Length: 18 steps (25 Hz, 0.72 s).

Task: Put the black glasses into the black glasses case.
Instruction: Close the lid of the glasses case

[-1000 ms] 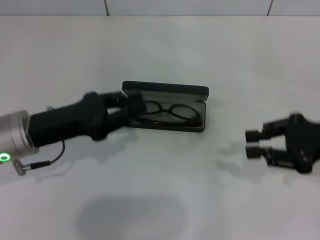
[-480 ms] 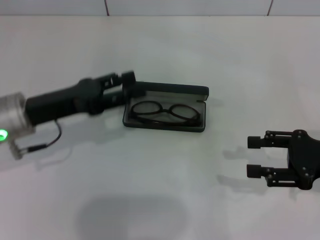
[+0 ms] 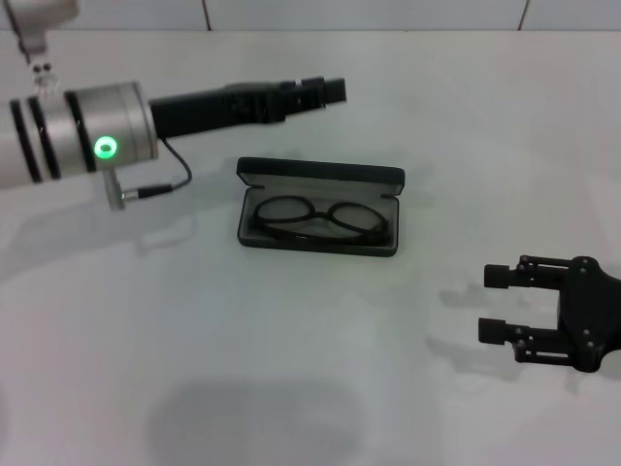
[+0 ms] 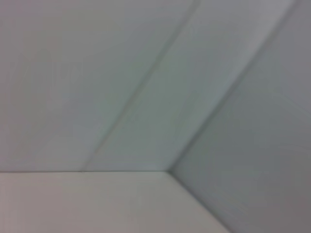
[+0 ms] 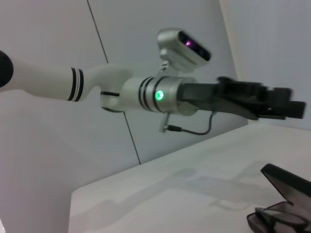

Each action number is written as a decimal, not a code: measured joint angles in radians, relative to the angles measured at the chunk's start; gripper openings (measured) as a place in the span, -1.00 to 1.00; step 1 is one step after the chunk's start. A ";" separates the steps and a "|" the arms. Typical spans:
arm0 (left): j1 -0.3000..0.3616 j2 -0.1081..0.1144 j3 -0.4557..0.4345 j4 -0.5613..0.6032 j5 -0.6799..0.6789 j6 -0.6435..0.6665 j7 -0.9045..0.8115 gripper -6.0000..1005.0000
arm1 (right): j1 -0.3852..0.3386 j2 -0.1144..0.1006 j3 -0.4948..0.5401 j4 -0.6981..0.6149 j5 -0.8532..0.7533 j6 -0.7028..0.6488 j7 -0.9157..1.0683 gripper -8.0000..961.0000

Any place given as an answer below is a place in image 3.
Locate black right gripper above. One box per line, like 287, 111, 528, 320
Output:
476, 254, 621, 376

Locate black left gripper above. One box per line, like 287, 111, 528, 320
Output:
147, 75, 349, 143

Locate black glasses case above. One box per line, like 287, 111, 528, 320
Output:
236, 155, 407, 258

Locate black glasses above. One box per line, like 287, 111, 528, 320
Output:
254, 194, 391, 243

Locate left gripper black cable plug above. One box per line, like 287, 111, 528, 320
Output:
104, 138, 193, 211

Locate silver camera mount bracket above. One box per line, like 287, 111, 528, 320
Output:
16, 18, 64, 96

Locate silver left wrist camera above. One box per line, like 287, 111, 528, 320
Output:
0, 0, 80, 30

